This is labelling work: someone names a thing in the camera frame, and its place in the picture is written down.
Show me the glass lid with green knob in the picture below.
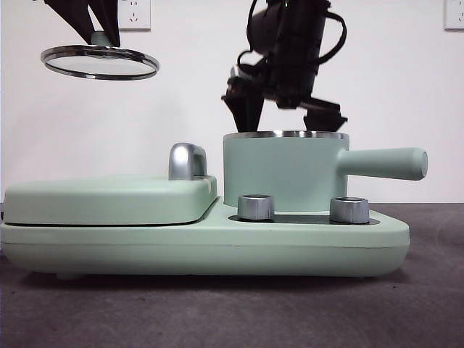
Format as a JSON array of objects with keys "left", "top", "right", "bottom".
[{"left": 40, "top": 30, "right": 161, "bottom": 82}]

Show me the silver control knob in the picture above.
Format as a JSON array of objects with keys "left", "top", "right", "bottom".
[
  {"left": 237, "top": 194, "right": 276, "bottom": 222},
  {"left": 329, "top": 196, "right": 370, "bottom": 224}
]

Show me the black control panel strip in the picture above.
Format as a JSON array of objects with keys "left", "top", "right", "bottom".
[{"left": 228, "top": 213, "right": 380, "bottom": 225}]

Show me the mint green breakfast machine base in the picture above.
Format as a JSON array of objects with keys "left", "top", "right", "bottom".
[{"left": 0, "top": 206, "right": 411, "bottom": 282}]

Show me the mint green hinged griddle cover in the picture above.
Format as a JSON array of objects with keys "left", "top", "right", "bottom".
[{"left": 3, "top": 175, "right": 220, "bottom": 228}]

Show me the white wall socket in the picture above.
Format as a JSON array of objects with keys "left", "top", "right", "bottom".
[
  {"left": 444, "top": 0, "right": 464, "bottom": 32},
  {"left": 117, "top": 0, "right": 152, "bottom": 31}
]

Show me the mint green handled steamer pot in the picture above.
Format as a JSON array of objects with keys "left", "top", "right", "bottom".
[{"left": 222, "top": 130, "right": 429, "bottom": 215}]

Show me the silver griddle cover handle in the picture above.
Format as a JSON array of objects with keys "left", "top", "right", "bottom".
[{"left": 168, "top": 143, "right": 209, "bottom": 181}]

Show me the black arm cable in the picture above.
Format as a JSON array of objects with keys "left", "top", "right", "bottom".
[{"left": 315, "top": 9, "right": 348, "bottom": 65}]

